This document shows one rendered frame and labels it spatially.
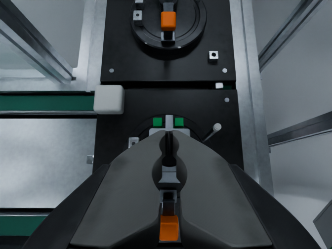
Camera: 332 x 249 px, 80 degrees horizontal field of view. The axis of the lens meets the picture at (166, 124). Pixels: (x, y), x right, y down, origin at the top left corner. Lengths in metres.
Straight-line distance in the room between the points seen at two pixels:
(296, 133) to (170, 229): 0.23
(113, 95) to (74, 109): 0.09
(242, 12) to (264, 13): 0.16
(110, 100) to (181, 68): 0.13
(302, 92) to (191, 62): 0.29
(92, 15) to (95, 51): 0.08
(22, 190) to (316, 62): 0.68
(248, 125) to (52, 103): 0.35
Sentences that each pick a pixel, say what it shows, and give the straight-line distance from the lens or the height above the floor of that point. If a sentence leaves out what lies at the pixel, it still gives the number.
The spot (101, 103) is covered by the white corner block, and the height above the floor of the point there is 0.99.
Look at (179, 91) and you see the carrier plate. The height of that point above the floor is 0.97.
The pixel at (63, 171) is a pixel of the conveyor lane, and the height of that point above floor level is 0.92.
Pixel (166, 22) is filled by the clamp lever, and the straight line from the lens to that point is 0.29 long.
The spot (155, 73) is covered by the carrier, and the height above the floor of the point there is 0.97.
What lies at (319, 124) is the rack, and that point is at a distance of 0.32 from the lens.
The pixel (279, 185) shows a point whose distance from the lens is 0.49.
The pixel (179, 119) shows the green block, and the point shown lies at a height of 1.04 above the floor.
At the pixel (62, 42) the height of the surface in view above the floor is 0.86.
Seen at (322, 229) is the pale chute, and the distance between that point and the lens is 0.36.
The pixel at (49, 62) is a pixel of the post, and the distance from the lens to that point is 0.35.
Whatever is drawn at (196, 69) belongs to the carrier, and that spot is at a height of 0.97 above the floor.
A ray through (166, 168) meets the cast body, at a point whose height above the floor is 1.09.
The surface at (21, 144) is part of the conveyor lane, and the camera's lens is 0.47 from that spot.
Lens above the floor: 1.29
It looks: 77 degrees down
